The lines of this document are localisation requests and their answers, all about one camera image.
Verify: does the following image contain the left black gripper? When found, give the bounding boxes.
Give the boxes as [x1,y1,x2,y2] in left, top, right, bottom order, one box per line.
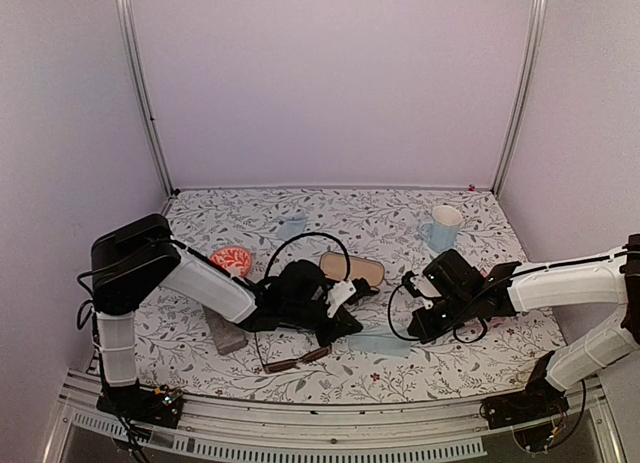
[283,301,363,349]

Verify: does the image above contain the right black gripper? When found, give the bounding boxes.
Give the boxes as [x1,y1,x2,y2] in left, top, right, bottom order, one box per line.
[408,292,475,345]

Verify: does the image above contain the blue cleaning cloth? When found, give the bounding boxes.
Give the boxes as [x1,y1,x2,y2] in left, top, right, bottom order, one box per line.
[347,327,411,358]

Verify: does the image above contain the black glasses case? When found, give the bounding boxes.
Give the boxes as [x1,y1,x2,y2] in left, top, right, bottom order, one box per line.
[319,251,385,295]

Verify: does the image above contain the pink sunglasses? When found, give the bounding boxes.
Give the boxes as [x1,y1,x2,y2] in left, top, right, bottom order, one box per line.
[487,317,510,328]

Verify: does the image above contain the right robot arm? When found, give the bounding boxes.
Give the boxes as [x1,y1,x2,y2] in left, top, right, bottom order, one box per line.
[405,234,639,419]

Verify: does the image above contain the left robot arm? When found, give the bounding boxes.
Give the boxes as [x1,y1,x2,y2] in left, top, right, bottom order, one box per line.
[80,213,369,417]

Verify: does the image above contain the brown sunglasses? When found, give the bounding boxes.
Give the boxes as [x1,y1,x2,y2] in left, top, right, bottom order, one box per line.
[253,328,332,374]

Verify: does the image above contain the light blue mug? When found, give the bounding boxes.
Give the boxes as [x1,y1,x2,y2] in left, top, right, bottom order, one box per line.
[418,205,463,253]

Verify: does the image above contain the grey glasses case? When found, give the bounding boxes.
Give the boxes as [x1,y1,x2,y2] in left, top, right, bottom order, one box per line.
[203,307,248,356]

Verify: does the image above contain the red patterned bowl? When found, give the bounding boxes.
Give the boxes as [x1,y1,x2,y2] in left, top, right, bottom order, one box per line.
[209,245,253,277]

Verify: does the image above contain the floral tablecloth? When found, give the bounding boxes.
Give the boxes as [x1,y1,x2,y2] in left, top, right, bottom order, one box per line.
[134,188,564,405]

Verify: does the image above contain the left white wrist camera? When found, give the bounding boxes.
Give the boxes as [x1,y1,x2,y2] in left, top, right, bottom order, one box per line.
[327,278,371,318]

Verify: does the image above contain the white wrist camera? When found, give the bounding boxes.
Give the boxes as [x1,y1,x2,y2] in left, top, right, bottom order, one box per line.
[402,271,440,300]
[327,278,371,318]

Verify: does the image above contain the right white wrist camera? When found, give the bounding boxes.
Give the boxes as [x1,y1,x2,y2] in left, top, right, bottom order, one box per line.
[402,271,440,300]

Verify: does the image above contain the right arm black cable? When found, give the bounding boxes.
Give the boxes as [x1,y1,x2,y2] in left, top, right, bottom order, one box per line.
[387,277,494,344]

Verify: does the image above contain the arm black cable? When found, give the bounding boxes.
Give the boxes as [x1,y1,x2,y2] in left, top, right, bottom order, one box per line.
[387,277,494,344]
[262,231,351,284]

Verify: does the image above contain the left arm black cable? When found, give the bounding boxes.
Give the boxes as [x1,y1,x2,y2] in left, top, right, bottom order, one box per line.
[262,231,351,284]

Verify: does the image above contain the front aluminium rail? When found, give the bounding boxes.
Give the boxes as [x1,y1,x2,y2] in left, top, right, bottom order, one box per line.
[43,371,639,462]

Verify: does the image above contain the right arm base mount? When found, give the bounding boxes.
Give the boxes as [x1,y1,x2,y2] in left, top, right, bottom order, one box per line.
[479,378,569,453]

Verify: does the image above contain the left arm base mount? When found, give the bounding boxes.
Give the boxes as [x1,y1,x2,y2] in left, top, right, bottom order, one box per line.
[96,382,184,429]

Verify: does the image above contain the right aluminium frame post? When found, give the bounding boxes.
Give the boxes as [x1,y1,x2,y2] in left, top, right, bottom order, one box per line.
[492,0,550,193]

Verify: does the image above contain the aluminium frame post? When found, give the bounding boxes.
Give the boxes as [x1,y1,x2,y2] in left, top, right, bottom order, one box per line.
[115,0,176,198]
[492,0,550,193]

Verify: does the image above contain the left aluminium frame post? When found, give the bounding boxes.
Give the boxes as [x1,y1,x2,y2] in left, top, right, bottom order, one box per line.
[115,0,176,198]

